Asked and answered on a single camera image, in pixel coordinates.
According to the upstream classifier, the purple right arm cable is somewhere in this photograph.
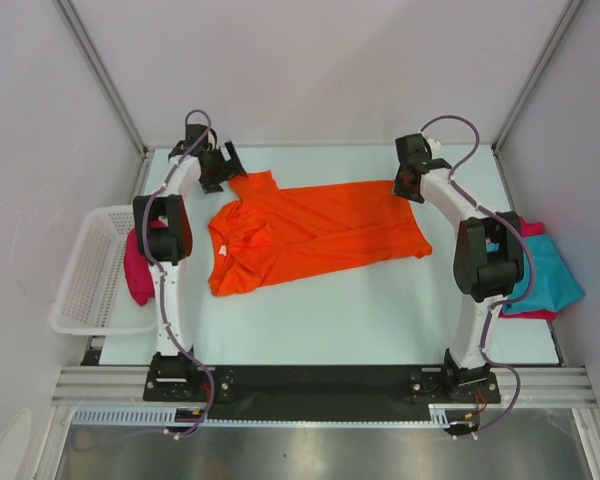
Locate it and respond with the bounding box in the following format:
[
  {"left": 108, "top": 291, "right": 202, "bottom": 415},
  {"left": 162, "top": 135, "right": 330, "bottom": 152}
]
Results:
[{"left": 419, "top": 114, "right": 535, "bottom": 441}]

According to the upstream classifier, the aluminium frame rail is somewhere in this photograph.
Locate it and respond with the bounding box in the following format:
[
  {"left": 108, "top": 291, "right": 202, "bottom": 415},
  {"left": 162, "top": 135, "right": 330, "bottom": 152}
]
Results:
[{"left": 51, "top": 366, "right": 598, "bottom": 409}]

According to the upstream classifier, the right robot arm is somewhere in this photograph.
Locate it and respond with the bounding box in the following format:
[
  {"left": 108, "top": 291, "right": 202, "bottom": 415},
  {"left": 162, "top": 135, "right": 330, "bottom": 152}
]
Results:
[{"left": 393, "top": 133, "right": 525, "bottom": 401}]

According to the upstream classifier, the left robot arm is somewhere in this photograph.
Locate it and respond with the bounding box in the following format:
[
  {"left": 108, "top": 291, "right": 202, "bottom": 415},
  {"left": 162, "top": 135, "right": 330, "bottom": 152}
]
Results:
[{"left": 132, "top": 124, "right": 246, "bottom": 362}]

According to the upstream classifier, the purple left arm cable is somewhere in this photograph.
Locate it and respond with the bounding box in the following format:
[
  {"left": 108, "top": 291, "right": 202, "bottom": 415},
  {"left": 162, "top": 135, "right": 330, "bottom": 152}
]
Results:
[{"left": 142, "top": 109, "right": 217, "bottom": 441}]

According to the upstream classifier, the white plastic basket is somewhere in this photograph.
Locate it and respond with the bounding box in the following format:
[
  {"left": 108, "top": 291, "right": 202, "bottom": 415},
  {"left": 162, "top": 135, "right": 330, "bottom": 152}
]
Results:
[{"left": 50, "top": 205, "right": 156, "bottom": 336}]

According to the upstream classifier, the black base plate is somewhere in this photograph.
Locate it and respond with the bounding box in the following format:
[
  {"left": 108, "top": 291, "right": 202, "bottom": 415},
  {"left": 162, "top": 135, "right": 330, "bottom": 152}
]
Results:
[{"left": 143, "top": 360, "right": 501, "bottom": 420}]

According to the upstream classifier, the folded teal t-shirt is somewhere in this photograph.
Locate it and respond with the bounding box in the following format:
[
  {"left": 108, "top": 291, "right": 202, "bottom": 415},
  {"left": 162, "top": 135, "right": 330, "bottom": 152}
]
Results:
[{"left": 501, "top": 234, "right": 585, "bottom": 316}]

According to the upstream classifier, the folded crimson t-shirt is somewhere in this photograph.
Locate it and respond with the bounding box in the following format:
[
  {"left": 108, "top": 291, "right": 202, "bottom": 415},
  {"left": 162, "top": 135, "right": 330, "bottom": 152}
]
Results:
[{"left": 500, "top": 218, "right": 557, "bottom": 322}]

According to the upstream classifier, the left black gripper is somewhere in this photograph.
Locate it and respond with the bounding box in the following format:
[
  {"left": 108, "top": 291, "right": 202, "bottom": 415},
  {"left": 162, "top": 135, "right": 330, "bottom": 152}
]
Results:
[{"left": 200, "top": 142, "right": 247, "bottom": 194}]

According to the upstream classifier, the white cable duct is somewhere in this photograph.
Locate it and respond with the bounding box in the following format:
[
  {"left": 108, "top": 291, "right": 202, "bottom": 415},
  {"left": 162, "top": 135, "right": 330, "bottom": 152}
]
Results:
[{"left": 72, "top": 405, "right": 477, "bottom": 430}]

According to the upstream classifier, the orange t-shirt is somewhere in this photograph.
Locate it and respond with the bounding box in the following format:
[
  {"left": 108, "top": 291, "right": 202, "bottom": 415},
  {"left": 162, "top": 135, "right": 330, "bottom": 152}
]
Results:
[{"left": 208, "top": 171, "right": 433, "bottom": 297}]

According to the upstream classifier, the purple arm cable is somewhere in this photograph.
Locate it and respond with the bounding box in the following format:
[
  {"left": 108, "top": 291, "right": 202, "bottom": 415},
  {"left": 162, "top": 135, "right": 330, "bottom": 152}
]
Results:
[
  {"left": 419, "top": 114, "right": 535, "bottom": 441},
  {"left": 142, "top": 109, "right": 217, "bottom": 441}
]

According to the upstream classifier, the crimson t-shirt in basket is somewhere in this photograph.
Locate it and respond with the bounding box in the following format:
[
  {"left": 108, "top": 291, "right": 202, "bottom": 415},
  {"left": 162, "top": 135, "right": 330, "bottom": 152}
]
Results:
[{"left": 123, "top": 228, "right": 155, "bottom": 306}]

